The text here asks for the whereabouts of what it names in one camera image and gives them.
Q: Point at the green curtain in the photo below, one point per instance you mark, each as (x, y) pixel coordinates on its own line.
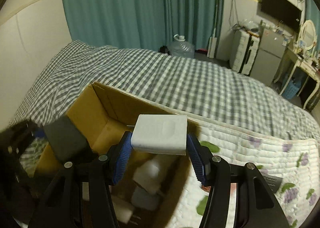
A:
(146, 24)
(312, 13)

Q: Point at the white square charger adapter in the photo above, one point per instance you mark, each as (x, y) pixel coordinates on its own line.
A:
(160, 134)

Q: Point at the white ribbed suitcase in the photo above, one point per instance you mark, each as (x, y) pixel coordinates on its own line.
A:
(244, 50)

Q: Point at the white flat mop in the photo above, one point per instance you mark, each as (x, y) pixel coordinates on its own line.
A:
(212, 39)

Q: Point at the oval white vanity mirror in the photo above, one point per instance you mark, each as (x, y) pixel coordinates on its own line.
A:
(307, 37)

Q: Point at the grey checkered bed sheet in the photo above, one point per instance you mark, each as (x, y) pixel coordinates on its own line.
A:
(186, 84)

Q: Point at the green curtain right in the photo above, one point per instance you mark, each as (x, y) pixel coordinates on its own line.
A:
(312, 13)

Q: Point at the small white rectangular box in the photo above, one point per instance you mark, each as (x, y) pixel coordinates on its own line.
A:
(125, 212)

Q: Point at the white dressing table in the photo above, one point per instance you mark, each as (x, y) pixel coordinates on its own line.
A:
(303, 65)

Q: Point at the black rectangular box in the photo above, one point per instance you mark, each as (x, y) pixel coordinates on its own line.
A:
(66, 141)

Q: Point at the red patterned small box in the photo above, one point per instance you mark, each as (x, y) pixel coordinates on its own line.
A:
(221, 188)

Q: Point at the floral quilted white blanket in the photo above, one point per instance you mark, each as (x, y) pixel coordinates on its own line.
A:
(296, 161)

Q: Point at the silver mini refrigerator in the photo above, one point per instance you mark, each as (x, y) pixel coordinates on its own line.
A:
(268, 58)

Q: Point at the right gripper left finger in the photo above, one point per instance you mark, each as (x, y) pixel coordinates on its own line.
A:
(107, 171)

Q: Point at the black tv remote control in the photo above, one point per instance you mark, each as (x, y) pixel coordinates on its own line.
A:
(273, 182)

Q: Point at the white cylindrical plug device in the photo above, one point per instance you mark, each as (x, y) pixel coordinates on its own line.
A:
(151, 174)

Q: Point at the open cardboard box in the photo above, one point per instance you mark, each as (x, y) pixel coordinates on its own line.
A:
(102, 114)

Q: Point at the white bottle red cap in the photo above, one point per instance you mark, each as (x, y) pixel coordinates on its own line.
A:
(142, 199)

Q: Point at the green curtain left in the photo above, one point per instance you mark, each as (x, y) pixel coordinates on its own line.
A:
(146, 24)

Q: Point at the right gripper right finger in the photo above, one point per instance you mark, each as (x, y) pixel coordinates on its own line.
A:
(256, 205)

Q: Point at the black wall television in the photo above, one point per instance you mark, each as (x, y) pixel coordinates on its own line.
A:
(283, 11)

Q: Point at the large clear water jug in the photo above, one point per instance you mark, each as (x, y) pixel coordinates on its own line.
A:
(180, 47)

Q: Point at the blue plastic basket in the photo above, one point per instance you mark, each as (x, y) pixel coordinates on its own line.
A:
(292, 88)

